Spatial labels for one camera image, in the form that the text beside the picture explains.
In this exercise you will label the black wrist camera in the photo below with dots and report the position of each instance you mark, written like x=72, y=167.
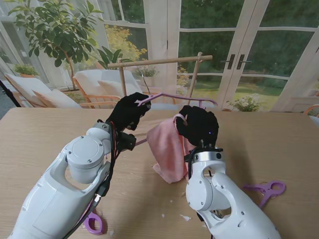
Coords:
x=127, y=142
x=188, y=158

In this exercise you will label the purple plastic clothes peg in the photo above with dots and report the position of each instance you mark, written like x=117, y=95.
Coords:
x=93, y=224
x=269, y=190

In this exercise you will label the printed garden room backdrop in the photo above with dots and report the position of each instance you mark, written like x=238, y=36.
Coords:
x=236, y=42

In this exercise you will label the pink square towel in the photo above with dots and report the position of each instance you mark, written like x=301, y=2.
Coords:
x=167, y=149

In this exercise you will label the pink hanger with metal hook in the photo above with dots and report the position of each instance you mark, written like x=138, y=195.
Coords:
x=174, y=96

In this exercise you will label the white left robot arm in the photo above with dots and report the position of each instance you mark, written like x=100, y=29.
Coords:
x=57, y=184

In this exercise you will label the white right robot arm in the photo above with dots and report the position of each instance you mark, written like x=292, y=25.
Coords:
x=224, y=199

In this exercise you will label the black tripod stand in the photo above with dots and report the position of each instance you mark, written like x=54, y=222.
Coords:
x=7, y=93

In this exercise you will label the wooden tabletop drying rack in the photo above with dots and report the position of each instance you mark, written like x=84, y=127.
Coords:
x=174, y=59

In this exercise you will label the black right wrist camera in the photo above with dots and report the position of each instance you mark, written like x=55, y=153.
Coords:
x=188, y=158

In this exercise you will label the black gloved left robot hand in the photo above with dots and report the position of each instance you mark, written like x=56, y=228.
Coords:
x=127, y=112

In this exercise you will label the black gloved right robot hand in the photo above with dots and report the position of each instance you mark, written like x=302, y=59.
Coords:
x=199, y=124

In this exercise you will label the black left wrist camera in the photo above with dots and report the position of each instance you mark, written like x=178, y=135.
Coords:
x=127, y=142

